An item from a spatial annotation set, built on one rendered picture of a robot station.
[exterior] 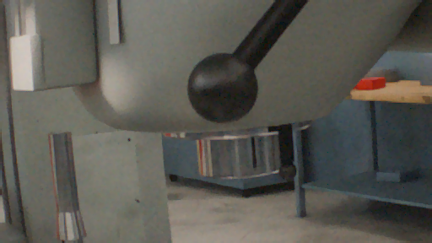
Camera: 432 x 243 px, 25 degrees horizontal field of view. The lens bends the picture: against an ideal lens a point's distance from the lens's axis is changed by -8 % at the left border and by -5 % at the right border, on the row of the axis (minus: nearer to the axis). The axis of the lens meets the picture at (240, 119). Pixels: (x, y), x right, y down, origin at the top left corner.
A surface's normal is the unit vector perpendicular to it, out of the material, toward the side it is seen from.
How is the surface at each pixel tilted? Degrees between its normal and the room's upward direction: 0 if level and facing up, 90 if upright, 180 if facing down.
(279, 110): 123
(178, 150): 90
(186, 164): 90
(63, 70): 90
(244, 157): 90
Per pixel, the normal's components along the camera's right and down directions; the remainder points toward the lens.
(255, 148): 0.33, 0.07
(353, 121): -0.86, 0.11
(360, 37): 0.54, 0.53
